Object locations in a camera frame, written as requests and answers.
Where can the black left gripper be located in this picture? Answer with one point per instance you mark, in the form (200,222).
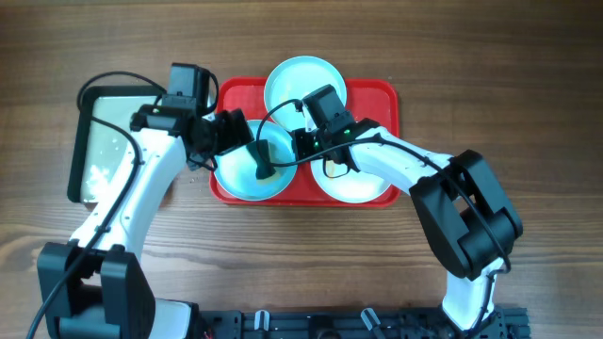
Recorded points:
(233,131)

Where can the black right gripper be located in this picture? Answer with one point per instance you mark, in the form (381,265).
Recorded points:
(300,138)

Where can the white plate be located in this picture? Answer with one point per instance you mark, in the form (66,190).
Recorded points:
(347,185)

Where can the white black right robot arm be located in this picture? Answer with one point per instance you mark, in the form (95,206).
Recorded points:
(466,216)

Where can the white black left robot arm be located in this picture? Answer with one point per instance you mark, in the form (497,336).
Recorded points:
(93,286)

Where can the red plastic serving tray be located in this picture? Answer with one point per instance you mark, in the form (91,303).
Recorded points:
(366,98)

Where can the black rectangular water tray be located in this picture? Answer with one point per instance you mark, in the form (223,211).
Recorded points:
(99,151)

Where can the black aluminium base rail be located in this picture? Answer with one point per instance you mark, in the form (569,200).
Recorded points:
(420,323)

